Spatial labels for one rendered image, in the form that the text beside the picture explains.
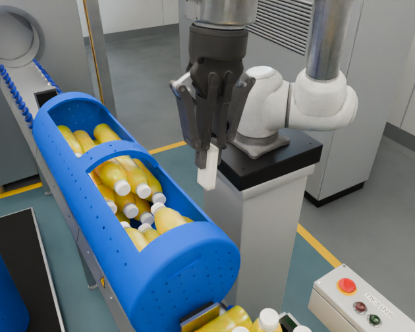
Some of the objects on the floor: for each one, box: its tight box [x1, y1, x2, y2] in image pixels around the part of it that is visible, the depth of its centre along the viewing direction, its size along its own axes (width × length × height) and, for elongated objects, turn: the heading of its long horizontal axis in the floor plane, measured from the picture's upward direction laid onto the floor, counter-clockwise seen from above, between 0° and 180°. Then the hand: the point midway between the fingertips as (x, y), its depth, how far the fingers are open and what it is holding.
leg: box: [73, 236, 98, 290], centre depth 194 cm, size 6×6×63 cm
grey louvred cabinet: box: [178, 0, 415, 208], centre depth 307 cm, size 54×215×145 cm, turn 29°
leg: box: [30, 148, 52, 196], centre depth 260 cm, size 6×6×63 cm
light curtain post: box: [82, 0, 117, 120], centre depth 210 cm, size 6×6×170 cm
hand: (207, 165), depth 56 cm, fingers closed
